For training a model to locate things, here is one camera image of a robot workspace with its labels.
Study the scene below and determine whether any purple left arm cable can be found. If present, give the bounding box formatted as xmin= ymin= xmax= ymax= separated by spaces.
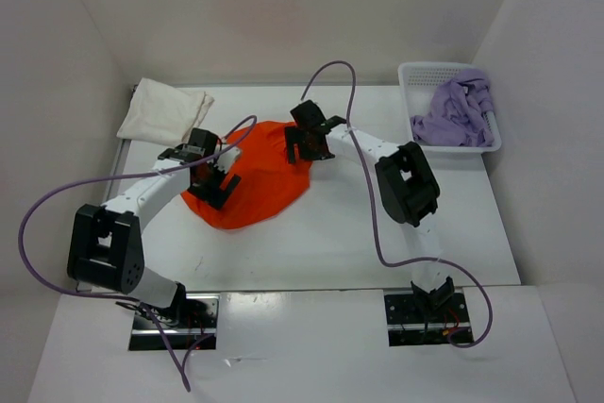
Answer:
xmin=17 ymin=114 xmax=259 ymax=394

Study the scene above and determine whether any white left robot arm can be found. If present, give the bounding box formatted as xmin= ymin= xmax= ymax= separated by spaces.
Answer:
xmin=67 ymin=128 xmax=242 ymax=327

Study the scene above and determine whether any orange t shirt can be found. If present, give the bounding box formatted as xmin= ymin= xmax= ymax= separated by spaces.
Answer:
xmin=181 ymin=121 xmax=311 ymax=230

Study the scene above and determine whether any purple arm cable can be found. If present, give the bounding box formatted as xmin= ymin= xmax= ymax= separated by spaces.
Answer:
xmin=17 ymin=114 xmax=259 ymax=394
xmin=300 ymin=60 xmax=495 ymax=350

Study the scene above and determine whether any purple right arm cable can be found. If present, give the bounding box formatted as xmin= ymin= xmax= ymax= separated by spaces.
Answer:
xmin=300 ymin=60 xmax=495 ymax=350

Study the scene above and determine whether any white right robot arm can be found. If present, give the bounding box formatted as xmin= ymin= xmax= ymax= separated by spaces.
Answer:
xmin=284 ymin=100 xmax=443 ymax=269

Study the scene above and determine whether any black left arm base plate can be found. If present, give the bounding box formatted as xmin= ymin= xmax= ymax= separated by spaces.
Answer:
xmin=128 ymin=293 xmax=220 ymax=352

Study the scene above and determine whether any white plastic laundry basket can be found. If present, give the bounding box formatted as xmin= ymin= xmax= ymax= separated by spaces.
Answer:
xmin=397 ymin=61 xmax=502 ymax=154

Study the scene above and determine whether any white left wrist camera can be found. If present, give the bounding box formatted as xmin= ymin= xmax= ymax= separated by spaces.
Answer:
xmin=213 ymin=147 xmax=242 ymax=175

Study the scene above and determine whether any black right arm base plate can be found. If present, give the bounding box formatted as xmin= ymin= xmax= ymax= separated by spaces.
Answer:
xmin=384 ymin=292 xmax=474 ymax=346

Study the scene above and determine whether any white t shirt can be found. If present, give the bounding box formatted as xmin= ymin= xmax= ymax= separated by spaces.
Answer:
xmin=116 ymin=78 xmax=214 ymax=147

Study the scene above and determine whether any lavender t shirt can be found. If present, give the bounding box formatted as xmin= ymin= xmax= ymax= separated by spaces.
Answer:
xmin=411 ymin=69 xmax=495 ymax=147

